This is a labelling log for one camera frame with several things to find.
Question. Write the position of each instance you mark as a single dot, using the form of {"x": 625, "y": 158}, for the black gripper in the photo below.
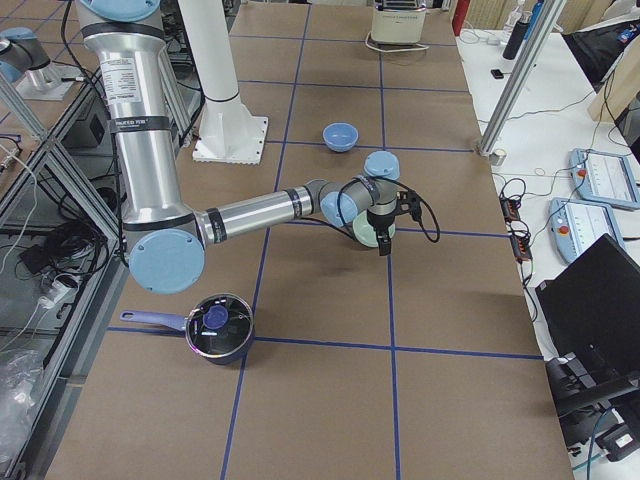
{"x": 380, "y": 223}

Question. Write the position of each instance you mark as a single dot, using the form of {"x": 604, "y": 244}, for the green bowl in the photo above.
{"x": 363, "y": 232}

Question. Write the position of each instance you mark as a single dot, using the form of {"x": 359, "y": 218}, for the blue bowl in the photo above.
{"x": 340, "y": 136}

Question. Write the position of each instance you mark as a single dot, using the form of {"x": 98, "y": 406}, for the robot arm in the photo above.
{"x": 25, "y": 62}
{"x": 167, "y": 239}

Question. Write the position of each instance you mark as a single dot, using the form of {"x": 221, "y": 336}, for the orange black adapter box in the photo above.
{"x": 520, "y": 248}

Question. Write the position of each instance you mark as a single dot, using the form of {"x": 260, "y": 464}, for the dark blue saucepan with lid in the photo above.
{"x": 220, "y": 328}

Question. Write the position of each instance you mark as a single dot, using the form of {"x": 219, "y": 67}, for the lower teach pendant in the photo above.
{"x": 577, "y": 224}

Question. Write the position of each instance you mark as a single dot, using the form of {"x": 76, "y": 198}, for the teach pendant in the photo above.
{"x": 604, "y": 177}
{"x": 577, "y": 224}

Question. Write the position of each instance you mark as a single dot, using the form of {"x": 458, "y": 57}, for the small black device on table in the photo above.
{"x": 497, "y": 73}

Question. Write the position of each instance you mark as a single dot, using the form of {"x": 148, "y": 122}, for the black laptop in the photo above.
{"x": 592, "y": 307}

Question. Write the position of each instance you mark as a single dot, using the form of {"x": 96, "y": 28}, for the cream toaster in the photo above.
{"x": 398, "y": 22}

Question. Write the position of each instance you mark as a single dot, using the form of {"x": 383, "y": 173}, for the upper teach pendant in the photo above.
{"x": 604, "y": 177}

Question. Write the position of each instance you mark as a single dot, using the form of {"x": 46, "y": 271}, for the red fire extinguisher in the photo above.
{"x": 460, "y": 14}

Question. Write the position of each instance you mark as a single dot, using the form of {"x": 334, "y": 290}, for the black water bottle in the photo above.
{"x": 515, "y": 35}

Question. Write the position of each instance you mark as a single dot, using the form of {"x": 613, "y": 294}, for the clear plastic bag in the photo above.
{"x": 21, "y": 375}

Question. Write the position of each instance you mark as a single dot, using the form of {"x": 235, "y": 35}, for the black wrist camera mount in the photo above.
{"x": 408, "y": 202}

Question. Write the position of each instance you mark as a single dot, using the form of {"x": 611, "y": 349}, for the aluminium frame post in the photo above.
{"x": 531, "y": 42}

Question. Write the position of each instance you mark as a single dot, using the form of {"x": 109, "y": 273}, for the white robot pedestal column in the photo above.
{"x": 228, "y": 132}

